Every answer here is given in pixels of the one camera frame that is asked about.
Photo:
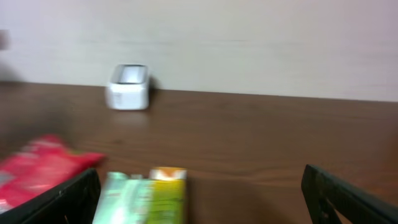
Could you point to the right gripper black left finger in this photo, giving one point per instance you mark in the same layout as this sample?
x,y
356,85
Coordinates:
x,y
73,201

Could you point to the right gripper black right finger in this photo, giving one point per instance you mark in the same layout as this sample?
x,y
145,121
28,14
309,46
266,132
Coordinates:
x,y
326,196

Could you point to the white barcode scanner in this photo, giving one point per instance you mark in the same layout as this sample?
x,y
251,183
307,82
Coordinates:
x,y
128,88

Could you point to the green yellow juice carton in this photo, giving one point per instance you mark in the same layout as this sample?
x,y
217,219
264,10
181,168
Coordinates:
x,y
168,195

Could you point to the red chips bag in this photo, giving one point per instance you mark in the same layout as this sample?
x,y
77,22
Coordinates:
x,y
39,166

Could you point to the light blue snack packet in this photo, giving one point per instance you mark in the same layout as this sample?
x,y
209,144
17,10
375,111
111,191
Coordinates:
x,y
124,199

